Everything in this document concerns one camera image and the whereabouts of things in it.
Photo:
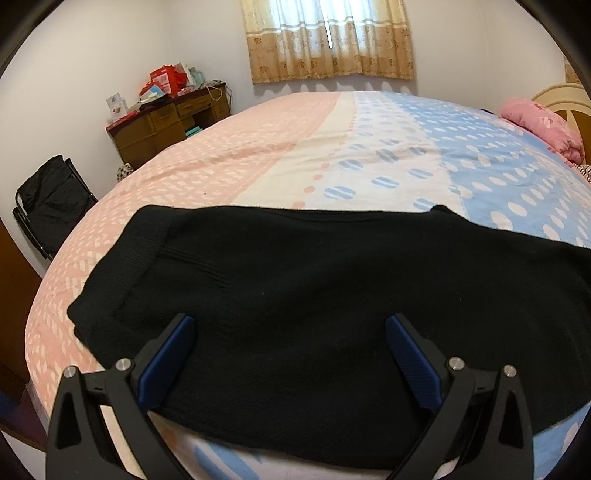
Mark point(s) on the patterned bed sheet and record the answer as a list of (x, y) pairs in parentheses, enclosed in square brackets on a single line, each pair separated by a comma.
[(336, 151)]

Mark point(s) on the black pants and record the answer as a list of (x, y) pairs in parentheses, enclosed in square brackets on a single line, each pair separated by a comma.
[(287, 349)]

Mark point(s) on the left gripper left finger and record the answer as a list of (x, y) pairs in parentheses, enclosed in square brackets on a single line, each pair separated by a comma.
[(80, 445)]

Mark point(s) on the red gift box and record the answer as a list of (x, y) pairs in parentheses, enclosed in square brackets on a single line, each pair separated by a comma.
[(167, 78)]

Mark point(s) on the striped pillow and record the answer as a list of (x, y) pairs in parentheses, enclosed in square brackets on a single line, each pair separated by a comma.
[(584, 170)]

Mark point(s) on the teal box under desk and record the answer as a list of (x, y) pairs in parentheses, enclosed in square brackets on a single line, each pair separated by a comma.
[(192, 131)]

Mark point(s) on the cream wooden headboard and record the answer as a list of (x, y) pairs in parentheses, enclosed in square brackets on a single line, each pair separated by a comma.
[(572, 103)]

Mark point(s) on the pink floral pillow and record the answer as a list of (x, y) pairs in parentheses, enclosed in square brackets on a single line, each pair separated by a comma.
[(546, 125)]

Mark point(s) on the brown wooden desk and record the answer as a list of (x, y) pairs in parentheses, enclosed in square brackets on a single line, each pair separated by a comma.
[(142, 135)]

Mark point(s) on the beige floral curtain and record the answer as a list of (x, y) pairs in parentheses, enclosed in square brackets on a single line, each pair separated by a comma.
[(308, 40)]

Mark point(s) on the black folding chair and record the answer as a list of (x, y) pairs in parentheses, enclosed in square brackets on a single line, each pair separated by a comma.
[(50, 204)]

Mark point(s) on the white greeting card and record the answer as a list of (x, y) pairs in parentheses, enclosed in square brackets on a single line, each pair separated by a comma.
[(117, 106)]

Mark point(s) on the brown wooden door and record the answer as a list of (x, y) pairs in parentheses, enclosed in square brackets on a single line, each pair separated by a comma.
[(19, 284)]

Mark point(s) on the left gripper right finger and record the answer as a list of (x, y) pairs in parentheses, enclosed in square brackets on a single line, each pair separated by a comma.
[(481, 417)]

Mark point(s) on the floral bag on floor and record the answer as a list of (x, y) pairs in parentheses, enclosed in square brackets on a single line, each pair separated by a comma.
[(124, 171)]

